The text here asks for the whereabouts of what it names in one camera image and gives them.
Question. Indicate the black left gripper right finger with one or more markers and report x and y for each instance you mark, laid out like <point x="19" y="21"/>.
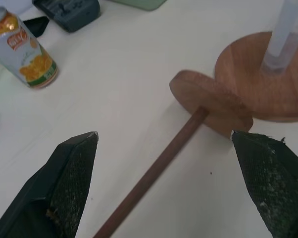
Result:
<point x="275" y="178"/>

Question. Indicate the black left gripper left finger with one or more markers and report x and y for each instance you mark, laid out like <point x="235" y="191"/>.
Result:
<point x="40" y="188"/>

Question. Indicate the round wooden base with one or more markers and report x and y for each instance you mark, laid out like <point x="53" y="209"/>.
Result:
<point x="253" y="81"/>

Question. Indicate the wooden disc with rod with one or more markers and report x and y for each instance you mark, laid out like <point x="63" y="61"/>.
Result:
<point x="208" y="99"/>

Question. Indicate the orange juice can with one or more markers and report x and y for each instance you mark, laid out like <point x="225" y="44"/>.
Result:
<point x="22" y="49"/>

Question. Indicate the translucent plastic tube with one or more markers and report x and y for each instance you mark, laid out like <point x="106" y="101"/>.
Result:
<point x="283" y="32"/>

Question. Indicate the small black flat object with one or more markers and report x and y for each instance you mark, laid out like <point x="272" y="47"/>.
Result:
<point x="36" y="24"/>

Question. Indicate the dark grey plastic case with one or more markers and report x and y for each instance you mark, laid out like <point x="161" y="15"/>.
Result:
<point x="72" y="12"/>

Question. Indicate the light green tray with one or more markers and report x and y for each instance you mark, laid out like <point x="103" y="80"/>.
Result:
<point x="141" y="3"/>

